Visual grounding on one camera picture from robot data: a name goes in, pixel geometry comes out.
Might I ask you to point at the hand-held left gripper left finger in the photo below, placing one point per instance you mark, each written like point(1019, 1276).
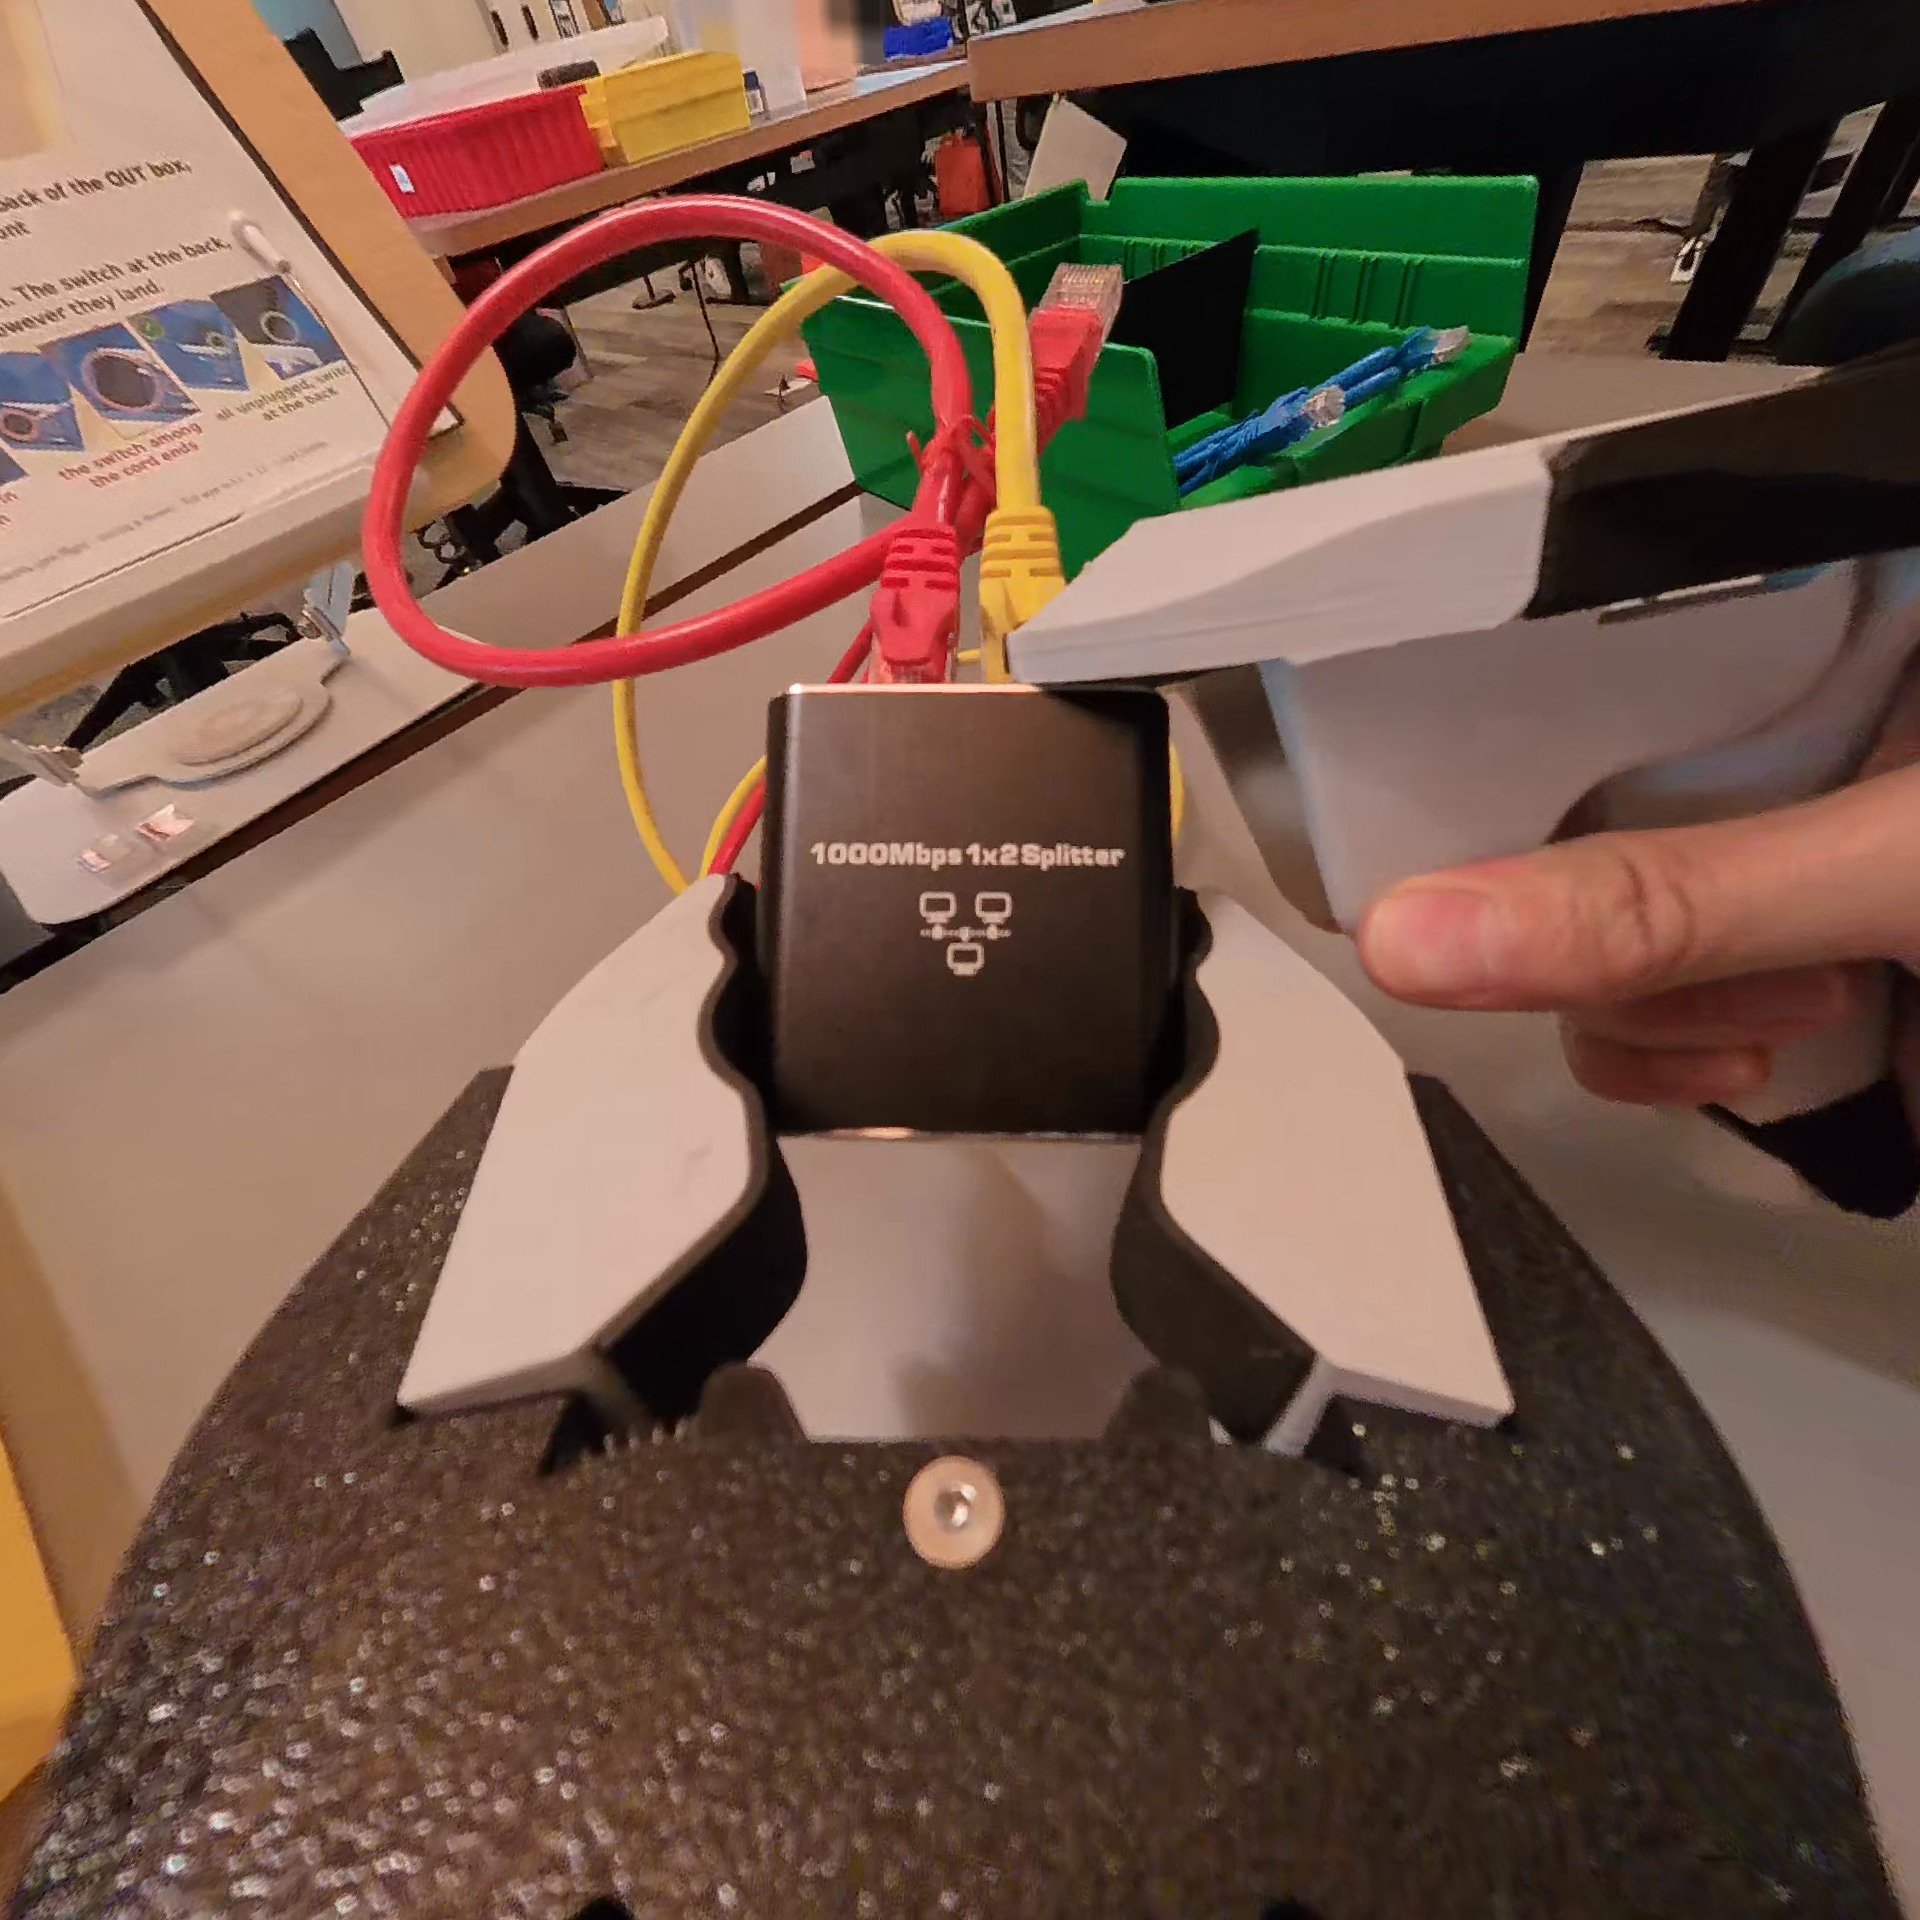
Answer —
point(601, 1200)

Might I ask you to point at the green plastic bin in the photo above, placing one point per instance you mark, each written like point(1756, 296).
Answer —
point(1352, 256)

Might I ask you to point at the black ethernet splitter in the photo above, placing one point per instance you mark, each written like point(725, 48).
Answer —
point(968, 960)

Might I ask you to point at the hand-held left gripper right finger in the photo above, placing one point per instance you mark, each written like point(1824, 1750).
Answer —
point(1321, 1200)

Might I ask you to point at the instruction sheet board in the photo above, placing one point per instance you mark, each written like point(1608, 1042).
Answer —
point(150, 362)

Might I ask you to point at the person's right hand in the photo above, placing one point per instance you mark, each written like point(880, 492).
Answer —
point(1680, 947)

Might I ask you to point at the red plastic bin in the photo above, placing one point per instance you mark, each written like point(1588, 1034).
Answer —
point(480, 151)

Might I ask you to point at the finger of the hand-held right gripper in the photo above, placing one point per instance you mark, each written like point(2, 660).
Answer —
point(1292, 572)

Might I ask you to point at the small yellow plastic bin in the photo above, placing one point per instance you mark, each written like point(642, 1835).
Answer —
point(668, 106)

